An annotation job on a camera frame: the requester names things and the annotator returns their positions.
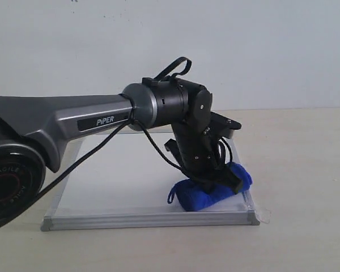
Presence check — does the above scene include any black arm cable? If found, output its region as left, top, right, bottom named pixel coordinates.
left=0, top=56, right=235, bottom=235

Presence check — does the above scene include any clear tape front right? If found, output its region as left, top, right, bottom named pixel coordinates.
left=255, top=208, right=271, bottom=224

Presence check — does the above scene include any blue cloth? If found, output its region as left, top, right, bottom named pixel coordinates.
left=167, top=163, right=253, bottom=212

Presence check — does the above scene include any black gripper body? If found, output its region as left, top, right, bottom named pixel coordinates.
left=165, top=123, right=230, bottom=189

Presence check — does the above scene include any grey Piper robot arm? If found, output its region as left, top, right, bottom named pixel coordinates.
left=0, top=76, right=243, bottom=227

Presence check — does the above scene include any white board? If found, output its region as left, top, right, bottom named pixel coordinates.
left=41, top=129, right=260, bottom=231

